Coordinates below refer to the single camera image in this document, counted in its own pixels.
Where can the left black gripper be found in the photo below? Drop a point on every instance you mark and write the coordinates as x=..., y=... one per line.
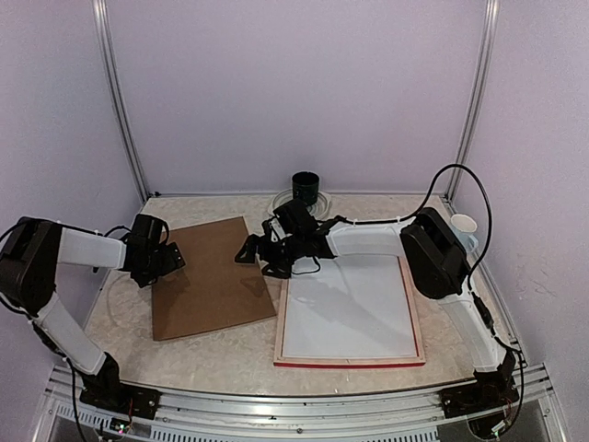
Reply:
x=171, y=263

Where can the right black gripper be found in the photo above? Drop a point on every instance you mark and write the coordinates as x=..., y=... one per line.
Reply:
x=278, y=271

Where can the brown cardboard backing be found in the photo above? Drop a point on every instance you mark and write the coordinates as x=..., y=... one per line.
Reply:
x=211, y=291

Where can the red wooden picture frame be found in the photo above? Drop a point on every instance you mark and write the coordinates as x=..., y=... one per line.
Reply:
x=419, y=331

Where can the cat photo print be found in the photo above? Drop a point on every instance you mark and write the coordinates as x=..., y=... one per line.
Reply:
x=345, y=313

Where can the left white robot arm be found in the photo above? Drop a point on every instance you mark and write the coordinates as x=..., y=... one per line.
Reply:
x=33, y=248

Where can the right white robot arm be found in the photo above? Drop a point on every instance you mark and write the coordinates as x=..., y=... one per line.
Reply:
x=438, y=265

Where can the white striped ceramic plate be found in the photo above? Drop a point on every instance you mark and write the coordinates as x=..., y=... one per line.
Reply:
x=320, y=209

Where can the dark green cup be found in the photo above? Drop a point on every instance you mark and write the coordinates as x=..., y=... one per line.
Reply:
x=305, y=187

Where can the light blue mug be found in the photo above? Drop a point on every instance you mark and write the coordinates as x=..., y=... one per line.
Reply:
x=465, y=228

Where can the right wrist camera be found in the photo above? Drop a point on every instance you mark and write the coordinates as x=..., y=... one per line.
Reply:
x=273, y=230

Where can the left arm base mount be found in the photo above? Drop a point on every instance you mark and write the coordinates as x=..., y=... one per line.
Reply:
x=122, y=398

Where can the aluminium front rail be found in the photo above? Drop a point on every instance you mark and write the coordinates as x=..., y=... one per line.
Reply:
x=183, y=415

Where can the left aluminium corner post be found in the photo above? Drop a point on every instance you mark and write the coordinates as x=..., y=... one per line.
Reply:
x=105, y=42

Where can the aluminium corner post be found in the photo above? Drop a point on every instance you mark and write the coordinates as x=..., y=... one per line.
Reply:
x=483, y=65
x=105, y=42

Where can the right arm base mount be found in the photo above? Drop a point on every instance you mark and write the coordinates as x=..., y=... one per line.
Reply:
x=478, y=398

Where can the right aluminium corner post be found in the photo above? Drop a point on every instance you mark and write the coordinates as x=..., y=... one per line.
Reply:
x=483, y=65

